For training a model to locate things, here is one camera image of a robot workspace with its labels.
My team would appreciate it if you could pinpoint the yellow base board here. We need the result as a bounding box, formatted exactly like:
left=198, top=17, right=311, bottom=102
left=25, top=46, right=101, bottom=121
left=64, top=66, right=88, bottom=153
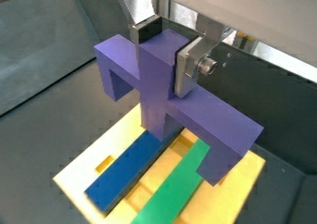
left=53, top=107, right=265, bottom=224

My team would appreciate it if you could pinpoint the purple block piece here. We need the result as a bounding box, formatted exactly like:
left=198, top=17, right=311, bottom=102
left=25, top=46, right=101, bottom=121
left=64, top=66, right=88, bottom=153
left=93, top=30, right=262, bottom=184

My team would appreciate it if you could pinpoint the green bar block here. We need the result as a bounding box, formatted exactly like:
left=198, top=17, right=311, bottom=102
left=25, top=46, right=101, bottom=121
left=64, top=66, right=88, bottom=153
left=131, top=140, right=208, bottom=224

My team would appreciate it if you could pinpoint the blue bar block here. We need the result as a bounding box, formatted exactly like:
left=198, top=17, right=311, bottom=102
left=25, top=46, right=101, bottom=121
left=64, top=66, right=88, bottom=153
left=85, top=129, right=180, bottom=215

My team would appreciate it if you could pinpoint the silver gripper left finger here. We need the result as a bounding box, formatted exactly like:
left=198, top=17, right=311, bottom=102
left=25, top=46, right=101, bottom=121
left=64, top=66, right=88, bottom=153
left=117, top=0, right=162, bottom=44

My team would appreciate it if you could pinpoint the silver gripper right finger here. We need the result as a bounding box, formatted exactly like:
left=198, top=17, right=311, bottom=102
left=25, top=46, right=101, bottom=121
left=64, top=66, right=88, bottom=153
left=175, top=16, right=233, bottom=98

